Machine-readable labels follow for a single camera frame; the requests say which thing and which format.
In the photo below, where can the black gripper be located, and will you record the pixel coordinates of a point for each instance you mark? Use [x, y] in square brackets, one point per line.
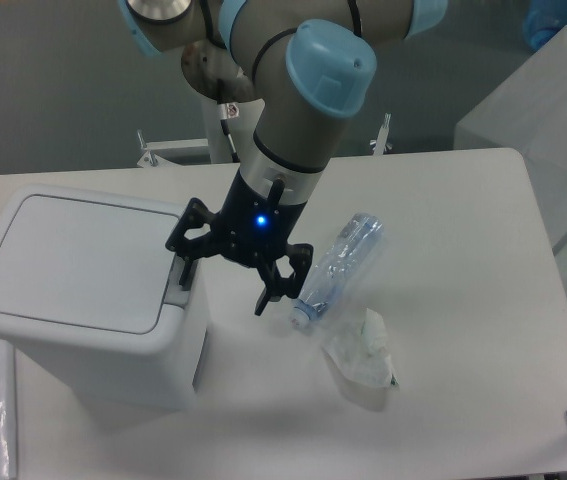
[250, 229]

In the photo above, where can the white push-lid trash can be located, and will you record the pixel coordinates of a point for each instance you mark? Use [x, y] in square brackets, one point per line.
[90, 292]

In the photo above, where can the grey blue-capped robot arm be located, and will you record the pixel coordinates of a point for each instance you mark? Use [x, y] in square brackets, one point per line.
[311, 63]

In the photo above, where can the crushed clear plastic bottle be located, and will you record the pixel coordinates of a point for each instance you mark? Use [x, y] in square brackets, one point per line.
[336, 269]

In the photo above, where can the crumpled white paper wrapper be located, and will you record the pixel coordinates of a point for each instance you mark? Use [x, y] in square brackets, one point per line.
[359, 348]

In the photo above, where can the translucent plastic box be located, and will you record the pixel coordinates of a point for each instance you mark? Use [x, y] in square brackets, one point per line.
[528, 113]

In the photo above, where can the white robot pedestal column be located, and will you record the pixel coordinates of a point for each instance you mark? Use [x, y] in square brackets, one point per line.
[229, 127]

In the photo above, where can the white pedestal base frame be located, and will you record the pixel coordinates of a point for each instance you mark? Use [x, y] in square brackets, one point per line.
[198, 151]

